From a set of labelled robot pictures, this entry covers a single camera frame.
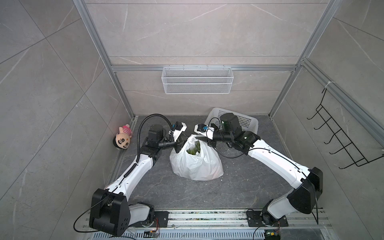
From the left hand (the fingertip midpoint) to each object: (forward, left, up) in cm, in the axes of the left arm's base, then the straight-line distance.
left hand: (193, 137), depth 74 cm
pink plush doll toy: (+13, +47, -19) cm, 52 cm away
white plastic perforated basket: (+26, -41, -21) cm, 53 cm away
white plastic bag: (-11, -6, -12) cm, 17 cm away
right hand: (0, -3, +3) cm, 4 cm away
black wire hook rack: (-18, -67, +6) cm, 69 cm away
